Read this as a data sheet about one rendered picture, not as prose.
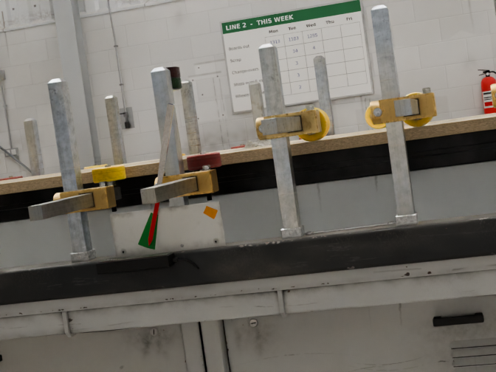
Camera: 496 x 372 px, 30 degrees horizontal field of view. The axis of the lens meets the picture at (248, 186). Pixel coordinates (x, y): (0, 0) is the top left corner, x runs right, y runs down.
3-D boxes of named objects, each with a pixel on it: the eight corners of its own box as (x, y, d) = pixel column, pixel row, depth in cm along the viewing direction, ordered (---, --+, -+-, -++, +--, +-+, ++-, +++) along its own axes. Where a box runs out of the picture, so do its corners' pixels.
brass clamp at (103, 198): (108, 209, 210) (104, 187, 210) (53, 215, 213) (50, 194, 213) (117, 206, 216) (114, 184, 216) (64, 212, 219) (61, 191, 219)
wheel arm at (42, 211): (44, 224, 186) (41, 202, 186) (29, 225, 187) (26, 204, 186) (122, 201, 228) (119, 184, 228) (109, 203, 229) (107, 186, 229)
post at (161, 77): (195, 278, 208) (164, 66, 205) (180, 280, 209) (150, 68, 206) (199, 276, 211) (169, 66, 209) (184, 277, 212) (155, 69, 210)
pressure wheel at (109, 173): (136, 208, 226) (129, 162, 225) (106, 213, 221) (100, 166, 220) (121, 209, 232) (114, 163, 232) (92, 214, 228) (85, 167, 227)
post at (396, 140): (416, 230, 196) (386, 3, 193) (399, 232, 197) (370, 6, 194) (417, 228, 199) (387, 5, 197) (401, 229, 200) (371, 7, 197)
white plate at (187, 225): (225, 246, 205) (218, 201, 204) (115, 257, 211) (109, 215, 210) (225, 245, 205) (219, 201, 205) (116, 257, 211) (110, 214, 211)
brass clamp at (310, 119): (318, 132, 197) (314, 108, 197) (257, 141, 201) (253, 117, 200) (322, 131, 203) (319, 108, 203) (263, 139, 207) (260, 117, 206)
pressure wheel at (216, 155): (221, 199, 214) (214, 150, 213) (188, 204, 216) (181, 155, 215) (229, 196, 222) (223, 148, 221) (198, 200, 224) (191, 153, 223)
